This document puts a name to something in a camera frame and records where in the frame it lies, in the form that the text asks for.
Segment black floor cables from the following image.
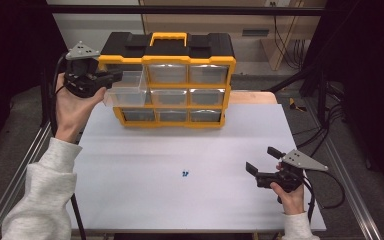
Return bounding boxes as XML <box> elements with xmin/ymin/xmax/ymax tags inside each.
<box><xmin>294</xmin><ymin>99</ymin><xmax>346</xmax><ymax>158</ymax></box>

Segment set of clear small drawers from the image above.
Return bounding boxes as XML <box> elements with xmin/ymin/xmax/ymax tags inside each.
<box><xmin>121</xmin><ymin>63</ymin><xmax>230</xmax><ymax>123</ymax></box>

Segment black curtain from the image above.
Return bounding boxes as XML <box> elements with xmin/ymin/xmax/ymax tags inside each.
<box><xmin>0</xmin><ymin>0</ymin><xmax>68</xmax><ymax>161</ymax></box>
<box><xmin>313</xmin><ymin>0</ymin><xmax>384</xmax><ymax>201</ymax></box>

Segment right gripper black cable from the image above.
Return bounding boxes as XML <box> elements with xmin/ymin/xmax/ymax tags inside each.
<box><xmin>299</xmin><ymin>169</ymin><xmax>346</xmax><ymax>224</ymax></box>

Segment hanging black cables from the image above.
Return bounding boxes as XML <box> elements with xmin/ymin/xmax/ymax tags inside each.
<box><xmin>272</xmin><ymin>2</ymin><xmax>312</xmax><ymax>71</ymax></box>

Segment person's right hand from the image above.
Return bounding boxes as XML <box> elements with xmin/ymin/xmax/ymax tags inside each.
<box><xmin>269</xmin><ymin>162</ymin><xmax>306</xmax><ymax>216</ymax></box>

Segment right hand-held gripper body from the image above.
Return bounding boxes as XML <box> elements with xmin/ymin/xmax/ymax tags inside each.
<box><xmin>255</xmin><ymin>149</ymin><xmax>329</xmax><ymax>204</ymax></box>

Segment yellow black drawer organizer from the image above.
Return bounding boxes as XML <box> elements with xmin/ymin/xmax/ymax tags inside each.
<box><xmin>97</xmin><ymin>31</ymin><xmax>237</xmax><ymax>129</ymax></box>

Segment yellow black hazard tape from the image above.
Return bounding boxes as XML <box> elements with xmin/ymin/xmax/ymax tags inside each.
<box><xmin>288</xmin><ymin>97</ymin><xmax>308</xmax><ymax>113</ymax></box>

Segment black horizontal frame bar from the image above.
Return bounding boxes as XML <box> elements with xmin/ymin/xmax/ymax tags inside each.
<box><xmin>46</xmin><ymin>4</ymin><xmax>326</xmax><ymax>17</ymax></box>

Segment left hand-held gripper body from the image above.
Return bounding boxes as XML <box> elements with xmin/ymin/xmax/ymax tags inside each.
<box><xmin>63</xmin><ymin>41</ymin><xmax>114</xmax><ymax>99</ymax></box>

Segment aluminium frame rail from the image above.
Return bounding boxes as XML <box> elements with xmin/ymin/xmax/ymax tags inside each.
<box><xmin>0</xmin><ymin>121</ymin><xmax>54</xmax><ymax>240</ymax></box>
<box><xmin>323</xmin><ymin>136</ymin><xmax>384</xmax><ymax>240</ymax></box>

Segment person's left hand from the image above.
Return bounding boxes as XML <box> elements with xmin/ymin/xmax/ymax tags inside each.
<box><xmin>54</xmin><ymin>72</ymin><xmax>108</xmax><ymax>144</ymax></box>

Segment transparent plastic drawer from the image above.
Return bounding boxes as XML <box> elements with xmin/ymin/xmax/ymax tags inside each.
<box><xmin>103</xmin><ymin>70</ymin><xmax>149</xmax><ymax>108</ymax></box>

